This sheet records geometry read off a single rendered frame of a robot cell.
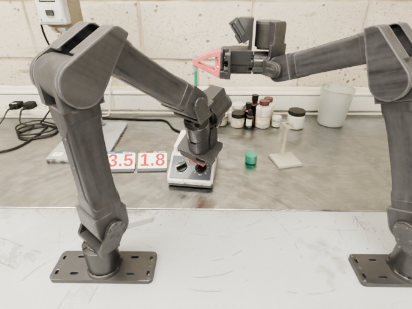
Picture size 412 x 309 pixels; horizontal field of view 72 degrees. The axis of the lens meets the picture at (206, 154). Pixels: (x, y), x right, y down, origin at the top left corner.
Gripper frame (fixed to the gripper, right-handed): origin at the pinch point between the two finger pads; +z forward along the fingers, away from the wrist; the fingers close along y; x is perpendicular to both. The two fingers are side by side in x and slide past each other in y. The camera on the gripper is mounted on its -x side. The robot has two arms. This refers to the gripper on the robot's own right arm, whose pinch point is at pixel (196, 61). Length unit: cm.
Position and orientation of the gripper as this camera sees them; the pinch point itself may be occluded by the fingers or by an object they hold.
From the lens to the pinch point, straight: 78.3
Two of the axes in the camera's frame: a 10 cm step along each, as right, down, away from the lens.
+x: 0.1, 8.7, 5.0
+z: -9.9, -0.6, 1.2
